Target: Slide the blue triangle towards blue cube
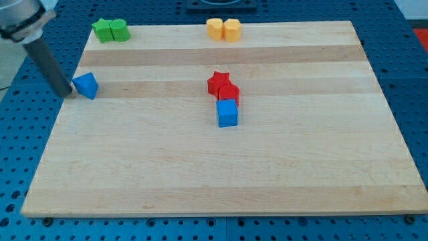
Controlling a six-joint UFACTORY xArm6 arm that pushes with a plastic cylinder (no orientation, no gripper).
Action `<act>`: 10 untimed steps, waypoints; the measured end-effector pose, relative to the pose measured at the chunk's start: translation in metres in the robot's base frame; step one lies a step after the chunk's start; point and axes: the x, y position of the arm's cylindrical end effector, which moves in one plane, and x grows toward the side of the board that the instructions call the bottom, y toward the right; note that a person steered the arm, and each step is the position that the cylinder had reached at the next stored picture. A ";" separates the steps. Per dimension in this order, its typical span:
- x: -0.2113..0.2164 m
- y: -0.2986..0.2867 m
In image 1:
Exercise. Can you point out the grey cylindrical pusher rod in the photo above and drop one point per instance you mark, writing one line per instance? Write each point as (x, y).
(43, 58)

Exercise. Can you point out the blue triangle block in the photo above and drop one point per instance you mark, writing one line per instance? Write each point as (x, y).
(86, 85)

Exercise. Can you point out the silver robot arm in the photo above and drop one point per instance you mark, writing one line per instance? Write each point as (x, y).
(22, 22)

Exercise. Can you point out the blue cube block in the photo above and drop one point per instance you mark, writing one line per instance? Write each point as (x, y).
(227, 113)

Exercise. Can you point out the green star block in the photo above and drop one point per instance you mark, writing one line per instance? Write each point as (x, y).
(102, 30)

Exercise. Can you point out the green rounded block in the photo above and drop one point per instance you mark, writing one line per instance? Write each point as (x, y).
(119, 29)

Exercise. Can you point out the yellow heart block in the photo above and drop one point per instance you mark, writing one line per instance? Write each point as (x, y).
(215, 29)

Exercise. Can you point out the red star block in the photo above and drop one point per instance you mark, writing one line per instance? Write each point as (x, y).
(215, 82)

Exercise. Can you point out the red cylinder block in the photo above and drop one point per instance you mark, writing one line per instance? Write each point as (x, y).
(229, 91)

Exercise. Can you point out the yellow hexagon block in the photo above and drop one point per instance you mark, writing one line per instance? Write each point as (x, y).
(232, 30)

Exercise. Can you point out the wooden board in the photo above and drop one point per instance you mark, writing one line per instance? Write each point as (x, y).
(315, 135)

